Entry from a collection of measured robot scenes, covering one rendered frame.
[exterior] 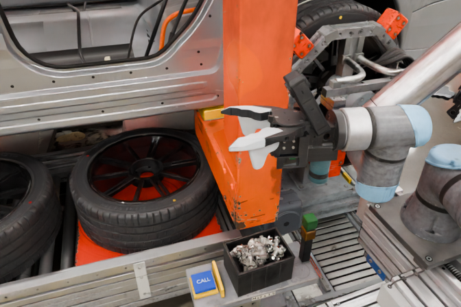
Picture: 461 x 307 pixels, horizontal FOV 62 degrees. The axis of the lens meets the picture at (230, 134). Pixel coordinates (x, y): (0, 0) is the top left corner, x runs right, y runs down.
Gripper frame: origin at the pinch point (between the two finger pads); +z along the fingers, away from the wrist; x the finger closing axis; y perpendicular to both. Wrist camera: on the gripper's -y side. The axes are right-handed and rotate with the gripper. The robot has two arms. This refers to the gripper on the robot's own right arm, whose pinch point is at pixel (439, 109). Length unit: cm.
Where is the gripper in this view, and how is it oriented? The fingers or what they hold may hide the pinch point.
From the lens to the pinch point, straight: 170.0
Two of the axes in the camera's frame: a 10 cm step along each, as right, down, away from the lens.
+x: 3.3, 7.6, -5.6
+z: -9.4, 2.6, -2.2
